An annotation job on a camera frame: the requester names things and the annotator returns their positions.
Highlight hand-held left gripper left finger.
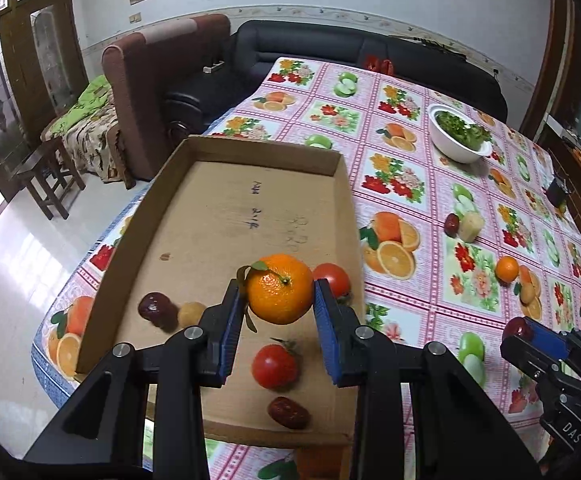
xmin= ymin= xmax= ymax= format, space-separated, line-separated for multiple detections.
xmin=23 ymin=277 xmax=245 ymax=480

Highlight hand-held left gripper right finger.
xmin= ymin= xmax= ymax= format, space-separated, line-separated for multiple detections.
xmin=313 ymin=279 xmax=541 ymax=480

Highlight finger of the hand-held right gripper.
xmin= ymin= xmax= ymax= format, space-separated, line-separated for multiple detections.
xmin=527 ymin=319 xmax=581 ymax=361
xmin=501 ymin=334 xmax=564 ymax=386

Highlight dark purple plum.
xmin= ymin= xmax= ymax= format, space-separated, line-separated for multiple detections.
xmin=502 ymin=316 xmax=534 ymax=343

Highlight red tomato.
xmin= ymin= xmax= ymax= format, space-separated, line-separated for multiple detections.
xmin=312 ymin=262 xmax=352 ymax=303
xmin=250 ymin=342 xmax=301 ymax=391

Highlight leafy mandarin orange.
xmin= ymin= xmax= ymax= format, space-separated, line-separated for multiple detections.
xmin=244 ymin=254 xmax=316 ymax=326

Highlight small dark red plum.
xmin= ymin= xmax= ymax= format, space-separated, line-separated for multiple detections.
xmin=137 ymin=291 xmax=178 ymax=332

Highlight shallow cardboard box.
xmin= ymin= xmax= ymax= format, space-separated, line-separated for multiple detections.
xmin=73 ymin=135 xmax=366 ymax=448

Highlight round orange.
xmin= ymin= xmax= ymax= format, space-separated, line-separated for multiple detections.
xmin=495 ymin=256 xmax=520 ymax=283

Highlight pale sugarcane chunk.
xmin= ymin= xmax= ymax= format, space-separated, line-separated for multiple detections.
xmin=458 ymin=211 xmax=486 ymax=243

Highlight dark metal pot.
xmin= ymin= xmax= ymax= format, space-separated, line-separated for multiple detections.
xmin=545 ymin=176 xmax=571 ymax=209

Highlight fruit print tablecloth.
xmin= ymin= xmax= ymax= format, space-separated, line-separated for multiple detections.
xmin=30 ymin=56 xmax=581 ymax=480

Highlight white bowl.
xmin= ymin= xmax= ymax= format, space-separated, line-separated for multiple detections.
xmin=428 ymin=103 xmax=494 ymax=164

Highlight chopped green vegetables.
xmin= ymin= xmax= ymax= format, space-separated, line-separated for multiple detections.
xmin=435 ymin=111 xmax=491 ymax=151

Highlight brown patterned blanket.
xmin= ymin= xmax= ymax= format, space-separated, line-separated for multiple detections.
xmin=40 ymin=110 xmax=136 ymax=188

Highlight wooden stool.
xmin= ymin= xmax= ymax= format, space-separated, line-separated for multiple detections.
xmin=13 ymin=137 xmax=86 ymax=221

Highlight brown armchair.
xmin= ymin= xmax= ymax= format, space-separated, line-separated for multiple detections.
xmin=101 ymin=13 xmax=232 ymax=181

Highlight green blanket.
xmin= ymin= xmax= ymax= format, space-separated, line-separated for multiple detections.
xmin=68 ymin=76 xmax=116 ymax=121

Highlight red item on sofa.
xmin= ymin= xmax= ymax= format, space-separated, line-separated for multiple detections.
xmin=363 ymin=54 xmax=395 ymax=76

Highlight black leather sofa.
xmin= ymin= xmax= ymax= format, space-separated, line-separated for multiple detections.
xmin=163 ymin=20 xmax=509 ymax=133

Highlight wooden glass door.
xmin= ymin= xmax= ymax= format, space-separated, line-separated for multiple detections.
xmin=0 ymin=0 xmax=88 ymax=136

